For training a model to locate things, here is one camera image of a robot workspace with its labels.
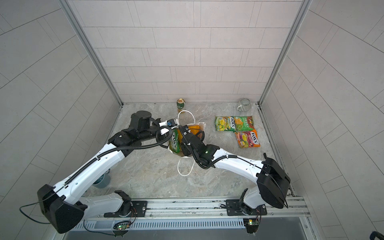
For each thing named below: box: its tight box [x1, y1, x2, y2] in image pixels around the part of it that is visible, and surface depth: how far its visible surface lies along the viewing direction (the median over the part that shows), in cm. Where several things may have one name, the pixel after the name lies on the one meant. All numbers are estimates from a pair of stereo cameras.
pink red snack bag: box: [235, 129, 261, 148], surface depth 95 cm
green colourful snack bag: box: [215, 116, 237, 132], surface depth 104 cm
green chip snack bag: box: [235, 115, 254, 132], surface depth 104 cm
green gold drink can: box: [176, 98, 186, 113], surface depth 107 cm
